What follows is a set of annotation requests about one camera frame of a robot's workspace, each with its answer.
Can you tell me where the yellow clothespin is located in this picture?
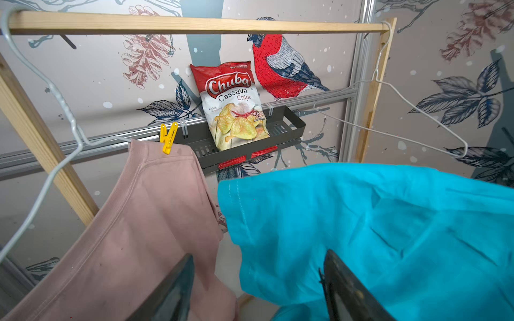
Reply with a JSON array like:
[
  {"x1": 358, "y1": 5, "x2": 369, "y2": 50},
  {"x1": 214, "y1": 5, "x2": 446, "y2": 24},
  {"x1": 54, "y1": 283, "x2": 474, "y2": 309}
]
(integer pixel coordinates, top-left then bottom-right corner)
[{"x1": 159, "y1": 123, "x2": 179, "y2": 155}]

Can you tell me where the white hanger of pink shirt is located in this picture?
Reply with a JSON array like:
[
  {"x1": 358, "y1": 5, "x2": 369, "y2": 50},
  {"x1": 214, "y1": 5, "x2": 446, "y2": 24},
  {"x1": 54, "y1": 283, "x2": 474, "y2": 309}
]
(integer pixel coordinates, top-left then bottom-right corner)
[{"x1": 0, "y1": 5, "x2": 133, "y2": 266}]

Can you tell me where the teal t-shirt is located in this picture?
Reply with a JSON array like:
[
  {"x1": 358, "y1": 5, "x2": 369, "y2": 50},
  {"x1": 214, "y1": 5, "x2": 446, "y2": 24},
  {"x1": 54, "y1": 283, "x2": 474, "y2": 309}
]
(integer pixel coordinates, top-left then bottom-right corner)
[{"x1": 218, "y1": 163, "x2": 513, "y2": 320}]

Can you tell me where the red Chuba chips bag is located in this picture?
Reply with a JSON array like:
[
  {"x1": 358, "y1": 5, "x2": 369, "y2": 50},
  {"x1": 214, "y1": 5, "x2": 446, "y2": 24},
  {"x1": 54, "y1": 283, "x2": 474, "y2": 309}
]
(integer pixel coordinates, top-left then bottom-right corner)
[{"x1": 190, "y1": 61, "x2": 270, "y2": 151}]

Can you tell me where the wooden clothes rack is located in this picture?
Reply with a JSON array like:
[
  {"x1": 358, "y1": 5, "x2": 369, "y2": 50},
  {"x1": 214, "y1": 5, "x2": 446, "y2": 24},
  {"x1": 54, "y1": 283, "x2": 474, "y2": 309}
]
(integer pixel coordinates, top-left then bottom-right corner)
[{"x1": 1, "y1": 7, "x2": 395, "y2": 226}]

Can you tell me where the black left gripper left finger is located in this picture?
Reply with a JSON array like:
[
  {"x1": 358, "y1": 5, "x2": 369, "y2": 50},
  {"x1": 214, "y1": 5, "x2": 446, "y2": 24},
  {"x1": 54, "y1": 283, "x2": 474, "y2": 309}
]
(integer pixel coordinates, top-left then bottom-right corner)
[{"x1": 127, "y1": 254, "x2": 195, "y2": 321}]

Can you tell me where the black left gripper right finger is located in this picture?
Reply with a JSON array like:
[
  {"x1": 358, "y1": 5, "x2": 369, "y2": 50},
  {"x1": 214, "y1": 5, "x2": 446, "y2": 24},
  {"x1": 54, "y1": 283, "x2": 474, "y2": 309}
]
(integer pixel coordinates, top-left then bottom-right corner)
[{"x1": 319, "y1": 250, "x2": 394, "y2": 321}]

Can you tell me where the pink-grey t-shirt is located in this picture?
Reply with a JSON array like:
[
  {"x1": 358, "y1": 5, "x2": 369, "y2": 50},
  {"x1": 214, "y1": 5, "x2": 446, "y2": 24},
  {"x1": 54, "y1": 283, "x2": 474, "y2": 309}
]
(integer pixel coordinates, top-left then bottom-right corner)
[{"x1": 7, "y1": 140, "x2": 238, "y2": 320}]

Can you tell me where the black wall basket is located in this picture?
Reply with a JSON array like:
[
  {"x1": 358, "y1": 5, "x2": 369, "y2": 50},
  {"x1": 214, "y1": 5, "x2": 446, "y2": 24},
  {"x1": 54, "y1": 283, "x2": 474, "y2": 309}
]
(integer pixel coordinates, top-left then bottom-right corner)
[{"x1": 173, "y1": 106, "x2": 306, "y2": 174}]

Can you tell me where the white wire hanger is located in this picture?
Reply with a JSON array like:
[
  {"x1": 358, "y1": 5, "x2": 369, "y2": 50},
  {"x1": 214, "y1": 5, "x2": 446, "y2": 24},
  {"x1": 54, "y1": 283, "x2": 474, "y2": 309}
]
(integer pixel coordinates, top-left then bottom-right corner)
[{"x1": 313, "y1": 18, "x2": 469, "y2": 162}]

